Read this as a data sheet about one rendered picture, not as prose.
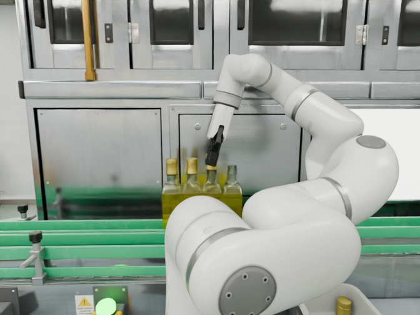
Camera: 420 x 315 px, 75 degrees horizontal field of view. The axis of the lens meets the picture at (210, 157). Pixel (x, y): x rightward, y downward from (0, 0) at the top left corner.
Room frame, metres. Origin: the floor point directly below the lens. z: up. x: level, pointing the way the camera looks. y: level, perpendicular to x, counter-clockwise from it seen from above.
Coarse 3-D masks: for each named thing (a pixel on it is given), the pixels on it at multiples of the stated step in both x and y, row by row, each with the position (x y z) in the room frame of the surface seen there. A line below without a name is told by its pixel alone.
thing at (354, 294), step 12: (336, 288) 0.66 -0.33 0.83; (348, 288) 0.66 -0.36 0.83; (312, 300) 0.66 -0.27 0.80; (324, 300) 0.66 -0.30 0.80; (336, 300) 0.66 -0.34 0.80; (360, 300) 0.62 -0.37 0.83; (312, 312) 0.65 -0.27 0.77; (324, 312) 0.65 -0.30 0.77; (360, 312) 0.61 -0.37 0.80; (372, 312) 0.57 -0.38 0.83
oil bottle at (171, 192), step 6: (168, 186) 0.75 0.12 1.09; (174, 186) 0.75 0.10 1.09; (180, 186) 0.76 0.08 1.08; (162, 192) 0.75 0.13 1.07; (168, 192) 0.75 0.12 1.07; (174, 192) 0.75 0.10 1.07; (180, 192) 0.75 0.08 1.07; (162, 198) 0.75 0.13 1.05; (168, 198) 0.75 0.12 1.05; (174, 198) 0.75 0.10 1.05; (180, 198) 0.75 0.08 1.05; (162, 204) 0.75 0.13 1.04; (168, 204) 0.75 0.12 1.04; (174, 204) 0.75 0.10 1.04; (162, 210) 0.75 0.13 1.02; (168, 210) 0.75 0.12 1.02; (162, 216) 0.75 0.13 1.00; (168, 216) 0.75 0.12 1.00; (162, 222) 0.75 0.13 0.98; (162, 228) 0.75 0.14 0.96
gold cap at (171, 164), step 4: (168, 160) 0.76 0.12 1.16; (172, 160) 0.76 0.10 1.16; (176, 160) 0.77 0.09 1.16; (168, 164) 0.76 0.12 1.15; (172, 164) 0.76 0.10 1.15; (176, 164) 0.77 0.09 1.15; (168, 168) 0.76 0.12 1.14; (172, 168) 0.76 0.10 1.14; (176, 168) 0.77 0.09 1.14; (168, 172) 0.76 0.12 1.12; (172, 172) 0.76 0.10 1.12; (176, 172) 0.76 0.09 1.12
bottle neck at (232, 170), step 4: (232, 164) 0.79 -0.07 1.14; (228, 168) 0.77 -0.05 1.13; (232, 168) 0.77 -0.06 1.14; (236, 168) 0.77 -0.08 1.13; (228, 172) 0.77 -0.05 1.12; (232, 172) 0.77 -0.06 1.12; (236, 172) 0.77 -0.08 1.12; (228, 176) 0.77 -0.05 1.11; (232, 176) 0.77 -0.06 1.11; (236, 176) 0.77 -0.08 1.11; (228, 180) 0.77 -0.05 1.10; (232, 180) 0.77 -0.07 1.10; (236, 180) 0.77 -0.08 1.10
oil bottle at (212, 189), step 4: (204, 184) 0.77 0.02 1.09; (208, 184) 0.76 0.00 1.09; (212, 184) 0.76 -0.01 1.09; (216, 184) 0.76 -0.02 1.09; (204, 188) 0.76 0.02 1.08; (208, 188) 0.76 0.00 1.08; (212, 188) 0.76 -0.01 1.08; (216, 188) 0.76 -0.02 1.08; (220, 188) 0.76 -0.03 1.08; (204, 192) 0.75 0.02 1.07; (208, 192) 0.75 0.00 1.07; (212, 192) 0.75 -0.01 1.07; (216, 192) 0.75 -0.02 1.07; (220, 192) 0.76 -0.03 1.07; (212, 196) 0.75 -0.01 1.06; (216, 196) 0.75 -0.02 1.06; (220, 196) 0.76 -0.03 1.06; (220, 200) 0.76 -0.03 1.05
